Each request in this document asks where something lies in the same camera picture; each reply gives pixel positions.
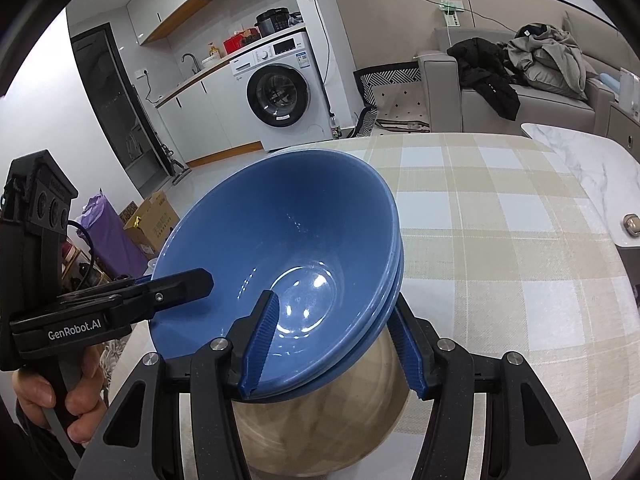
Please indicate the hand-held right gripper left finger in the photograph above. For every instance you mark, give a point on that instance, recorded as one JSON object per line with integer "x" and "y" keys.
{"x": 262, "y": 340}

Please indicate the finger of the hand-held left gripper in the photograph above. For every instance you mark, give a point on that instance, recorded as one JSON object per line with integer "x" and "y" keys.
{"x": 175, "y": 290}
{"x": 142, "y": 280}

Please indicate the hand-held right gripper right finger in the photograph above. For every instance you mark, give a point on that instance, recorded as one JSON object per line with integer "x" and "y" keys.
{"x": 407, "y": 355}

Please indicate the medium blue bowl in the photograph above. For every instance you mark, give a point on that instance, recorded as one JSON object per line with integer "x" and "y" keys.
{"x": 350, "y": 367}

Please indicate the large dark blue bowl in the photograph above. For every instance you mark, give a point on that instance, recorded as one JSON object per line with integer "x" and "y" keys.
{"x": 280, "y": 240}

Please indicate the cream plate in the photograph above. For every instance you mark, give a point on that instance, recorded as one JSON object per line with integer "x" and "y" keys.
{"x": 320, "y": 430}

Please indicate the person's left hand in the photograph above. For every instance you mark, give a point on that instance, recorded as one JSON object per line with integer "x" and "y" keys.
{"x": 87, "y": 395}

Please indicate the cardboard box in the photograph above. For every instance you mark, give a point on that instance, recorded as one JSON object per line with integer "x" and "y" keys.
{"x": 155, "y": 225}

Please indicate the purple bag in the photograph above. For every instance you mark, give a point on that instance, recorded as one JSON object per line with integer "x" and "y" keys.
{"x": 110, "y": 230}

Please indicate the upright floor mop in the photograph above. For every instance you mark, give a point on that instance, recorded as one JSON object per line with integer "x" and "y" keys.
{"x": 181, "y": 175}

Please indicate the beige plaid tablecloth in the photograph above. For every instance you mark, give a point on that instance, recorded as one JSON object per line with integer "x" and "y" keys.
{"x": 500, "y": 260}

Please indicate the black framed glass door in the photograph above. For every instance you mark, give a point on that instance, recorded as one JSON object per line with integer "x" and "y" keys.
{"x": 110, "y": 110}

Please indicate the white lower kitchen cabinets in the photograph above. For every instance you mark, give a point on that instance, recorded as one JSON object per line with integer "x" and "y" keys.
{"x": 210, "y": 120}

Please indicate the white kitchen cabinets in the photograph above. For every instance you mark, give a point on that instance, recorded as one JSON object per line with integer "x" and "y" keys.
{"x": 210, "y": 120}
{"x": 165, "y": 5}

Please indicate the kitchen faucet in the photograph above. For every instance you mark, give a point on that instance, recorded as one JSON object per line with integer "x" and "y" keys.
{"x": 197, "y": 66}

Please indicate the white washing machine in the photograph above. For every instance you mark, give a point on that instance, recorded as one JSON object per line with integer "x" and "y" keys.
{"x": 280, "y": 95}

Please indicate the plastic bottle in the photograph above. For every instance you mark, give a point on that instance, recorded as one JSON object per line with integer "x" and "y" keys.
{"x": 336, "y": 129}

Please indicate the white bowl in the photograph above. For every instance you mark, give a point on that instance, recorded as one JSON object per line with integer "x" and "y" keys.
{"x": 210, "y": 61}

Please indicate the yellow soap bottle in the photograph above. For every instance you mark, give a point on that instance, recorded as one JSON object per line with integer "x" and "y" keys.
{"x": 214, "y": 51}

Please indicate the red box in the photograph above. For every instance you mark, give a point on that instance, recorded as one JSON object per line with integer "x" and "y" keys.
{"x": 235, "y": 44}

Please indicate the grey sofa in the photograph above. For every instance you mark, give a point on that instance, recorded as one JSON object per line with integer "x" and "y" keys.
{"x": 445, "y": 100}

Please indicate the small beige case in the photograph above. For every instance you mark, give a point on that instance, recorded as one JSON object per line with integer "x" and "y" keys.
{"x": 631, "y": 225}

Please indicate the white marble coffee table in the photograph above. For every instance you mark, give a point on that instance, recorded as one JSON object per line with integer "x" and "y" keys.
{"x": 575, "y": 145}

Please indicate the white upper kitchen cabinets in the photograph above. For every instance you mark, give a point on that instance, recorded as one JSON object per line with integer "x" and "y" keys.
{"x": 165, "y": 5}

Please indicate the black pressure cooker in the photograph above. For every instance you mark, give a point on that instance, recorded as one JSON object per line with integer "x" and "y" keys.
{"x": 274, "y": 22}

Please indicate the black jacket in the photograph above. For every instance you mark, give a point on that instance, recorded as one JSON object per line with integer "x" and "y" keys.
{"x": 485, "y": 70}

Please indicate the grey clothes pile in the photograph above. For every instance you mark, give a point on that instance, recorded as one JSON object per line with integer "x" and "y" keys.
{"x": 550, "y": 60}

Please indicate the light blue pillow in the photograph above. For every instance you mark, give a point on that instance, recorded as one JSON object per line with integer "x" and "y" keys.
{"x": 607, "y": 81}

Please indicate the white humidifier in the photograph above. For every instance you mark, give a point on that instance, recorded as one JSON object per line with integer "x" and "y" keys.
{"x": 631, "y": 87}

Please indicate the wall socket with green plug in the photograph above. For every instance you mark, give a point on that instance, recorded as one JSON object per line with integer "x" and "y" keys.
{"x": 452, "y": 15}

